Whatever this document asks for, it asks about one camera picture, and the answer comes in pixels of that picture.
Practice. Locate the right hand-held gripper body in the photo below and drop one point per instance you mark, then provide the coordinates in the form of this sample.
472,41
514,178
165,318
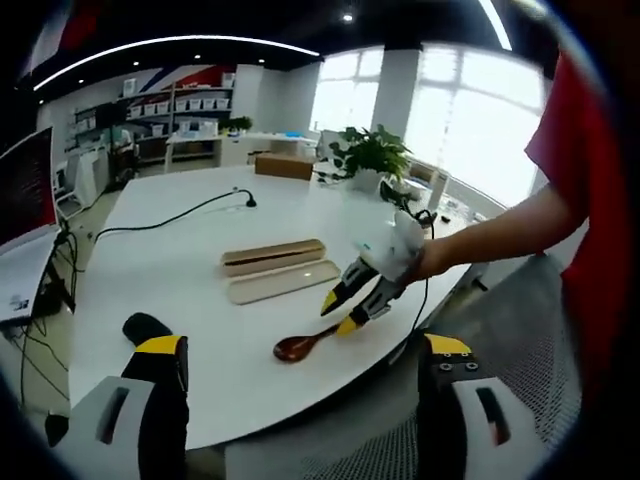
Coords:
395,245

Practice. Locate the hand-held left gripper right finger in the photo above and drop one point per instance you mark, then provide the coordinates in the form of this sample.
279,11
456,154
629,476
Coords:
440,410

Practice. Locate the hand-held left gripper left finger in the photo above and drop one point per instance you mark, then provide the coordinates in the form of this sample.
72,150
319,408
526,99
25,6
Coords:
160,400

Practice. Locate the beige cutlery case lid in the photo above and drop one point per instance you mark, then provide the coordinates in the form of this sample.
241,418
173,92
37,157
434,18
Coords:
280,285

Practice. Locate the beige cutlery case base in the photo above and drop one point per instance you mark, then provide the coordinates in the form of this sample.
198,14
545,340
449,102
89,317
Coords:
272,265

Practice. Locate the brown wooden spoon utensil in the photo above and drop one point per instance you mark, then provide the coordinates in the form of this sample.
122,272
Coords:
295,347

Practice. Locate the black headset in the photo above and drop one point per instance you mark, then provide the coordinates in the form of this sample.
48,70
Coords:
395,197

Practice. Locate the white tall carton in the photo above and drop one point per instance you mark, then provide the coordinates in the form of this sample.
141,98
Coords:
438,190

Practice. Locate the grey mesh chair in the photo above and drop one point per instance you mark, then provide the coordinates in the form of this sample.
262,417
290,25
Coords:
510,350

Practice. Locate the large potted green plant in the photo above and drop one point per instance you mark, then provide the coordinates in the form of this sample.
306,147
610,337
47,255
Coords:
370,155

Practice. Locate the brown cardboard box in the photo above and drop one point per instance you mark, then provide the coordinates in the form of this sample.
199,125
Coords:
284,166

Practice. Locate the white counter desk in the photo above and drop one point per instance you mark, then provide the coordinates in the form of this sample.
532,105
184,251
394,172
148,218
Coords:
235,150

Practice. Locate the person's red shirt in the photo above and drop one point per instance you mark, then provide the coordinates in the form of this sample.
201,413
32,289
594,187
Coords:
585,210

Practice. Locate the small potted plant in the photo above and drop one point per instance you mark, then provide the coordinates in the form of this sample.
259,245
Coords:
237,125

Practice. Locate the white laptop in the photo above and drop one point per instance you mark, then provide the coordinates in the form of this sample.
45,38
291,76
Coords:
25,200

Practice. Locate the storage shelving unit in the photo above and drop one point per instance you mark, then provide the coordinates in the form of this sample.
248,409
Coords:
165,107

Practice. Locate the curved ceiling light strip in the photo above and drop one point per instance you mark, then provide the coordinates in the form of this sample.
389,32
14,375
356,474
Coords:
165,41

